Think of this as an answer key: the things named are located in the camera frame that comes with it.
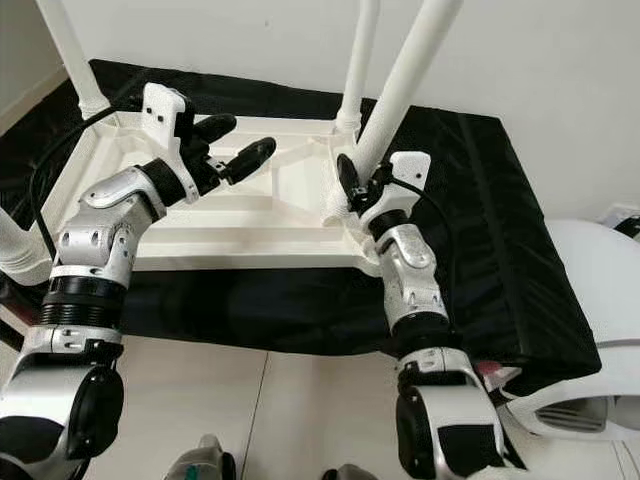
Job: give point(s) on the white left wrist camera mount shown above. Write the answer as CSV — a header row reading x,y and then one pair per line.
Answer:
x,y
165,120

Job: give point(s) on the black power plug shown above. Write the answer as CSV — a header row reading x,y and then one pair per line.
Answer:
x,y
633,226

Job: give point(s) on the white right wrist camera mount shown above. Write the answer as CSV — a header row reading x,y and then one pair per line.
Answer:
x,y
405,178

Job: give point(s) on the white wall socket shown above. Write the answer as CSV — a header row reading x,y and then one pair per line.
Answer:
x,y
620,213

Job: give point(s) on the white dome litter box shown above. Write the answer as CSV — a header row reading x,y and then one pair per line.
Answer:
x,y
600,290

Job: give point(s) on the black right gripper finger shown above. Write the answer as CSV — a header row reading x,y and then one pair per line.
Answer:
x,y
349,183

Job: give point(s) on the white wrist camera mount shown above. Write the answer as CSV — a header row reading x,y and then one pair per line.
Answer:
x,y
165,120
405,178

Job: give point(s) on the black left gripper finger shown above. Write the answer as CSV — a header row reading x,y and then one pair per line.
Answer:
x,y
215,127
250,160

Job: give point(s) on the white plastic table top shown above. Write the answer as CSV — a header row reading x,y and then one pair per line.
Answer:
x,y
260,220

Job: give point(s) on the white plastic table leg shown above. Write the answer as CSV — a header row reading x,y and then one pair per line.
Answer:
x,y
360,60
20,250
405,80
72,50

